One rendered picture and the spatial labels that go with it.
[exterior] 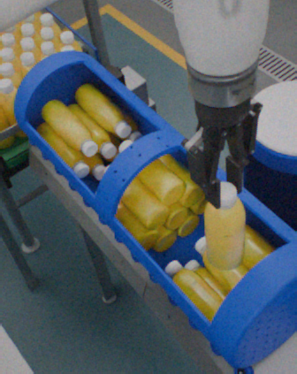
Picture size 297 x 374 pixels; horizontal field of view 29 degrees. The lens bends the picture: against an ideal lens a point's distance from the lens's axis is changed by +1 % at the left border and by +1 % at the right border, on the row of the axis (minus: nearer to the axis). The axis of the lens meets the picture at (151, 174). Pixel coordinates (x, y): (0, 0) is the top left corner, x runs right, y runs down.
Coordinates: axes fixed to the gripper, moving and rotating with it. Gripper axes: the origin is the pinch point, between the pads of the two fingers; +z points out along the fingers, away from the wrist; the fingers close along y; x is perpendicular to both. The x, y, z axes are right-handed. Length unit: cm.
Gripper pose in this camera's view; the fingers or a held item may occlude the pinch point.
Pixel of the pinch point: (223, 183)
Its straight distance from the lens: 91.8
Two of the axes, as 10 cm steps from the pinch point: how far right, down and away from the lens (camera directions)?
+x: -6.0, -5.8, 5.5
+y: 7.9, -5.2, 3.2
